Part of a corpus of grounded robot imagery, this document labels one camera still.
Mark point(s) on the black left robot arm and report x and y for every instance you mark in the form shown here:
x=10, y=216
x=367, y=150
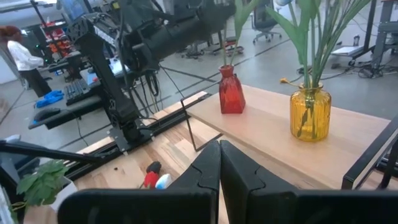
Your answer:
x=102, y=77

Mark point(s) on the red artificial tulip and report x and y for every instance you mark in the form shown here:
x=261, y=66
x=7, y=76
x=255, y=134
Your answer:
x=151, y=180

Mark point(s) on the black keyboard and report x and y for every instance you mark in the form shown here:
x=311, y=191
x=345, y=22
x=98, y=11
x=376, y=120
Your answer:
x=77, y=91

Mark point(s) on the black office chair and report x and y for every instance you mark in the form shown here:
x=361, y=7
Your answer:
x=264, y=18

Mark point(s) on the black computer mouse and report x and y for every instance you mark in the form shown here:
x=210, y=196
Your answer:
x=46, y=113

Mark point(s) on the white blossom grass spray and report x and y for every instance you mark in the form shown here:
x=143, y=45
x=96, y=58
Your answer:
x=335, y=31

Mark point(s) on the black desk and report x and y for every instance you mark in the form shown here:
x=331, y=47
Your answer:
x=71, y=109

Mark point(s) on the person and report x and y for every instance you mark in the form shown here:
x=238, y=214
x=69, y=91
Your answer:
x=23, y=59

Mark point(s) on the yellow glass vase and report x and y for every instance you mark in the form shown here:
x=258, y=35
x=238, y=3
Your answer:
x=310, y=115

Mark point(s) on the wooden shelf with black frame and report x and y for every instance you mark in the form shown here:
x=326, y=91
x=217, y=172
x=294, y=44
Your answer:
x=273, y=124

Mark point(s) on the green leafy potted plant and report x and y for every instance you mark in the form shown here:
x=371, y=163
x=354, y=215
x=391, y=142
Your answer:
x=43, y=183

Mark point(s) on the black artificial tulip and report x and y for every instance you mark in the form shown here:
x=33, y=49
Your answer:
x=154, y=167

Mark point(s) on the blue cloth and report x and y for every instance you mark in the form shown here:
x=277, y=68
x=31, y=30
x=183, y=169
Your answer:
x=49, y=98

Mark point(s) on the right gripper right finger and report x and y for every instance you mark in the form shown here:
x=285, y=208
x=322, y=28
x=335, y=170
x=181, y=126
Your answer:
x=267, y=205

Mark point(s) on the white and blue artificial tulip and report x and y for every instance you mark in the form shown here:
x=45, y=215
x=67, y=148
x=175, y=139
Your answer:
x=163, y=181

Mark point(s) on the red glass vase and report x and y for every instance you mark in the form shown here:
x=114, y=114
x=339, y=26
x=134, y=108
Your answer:
x=231, y=93

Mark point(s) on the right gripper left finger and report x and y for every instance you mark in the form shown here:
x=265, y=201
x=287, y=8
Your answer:
x=186, y=205

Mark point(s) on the black aluminium mounting frame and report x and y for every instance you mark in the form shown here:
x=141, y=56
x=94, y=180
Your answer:
x=169, y=122

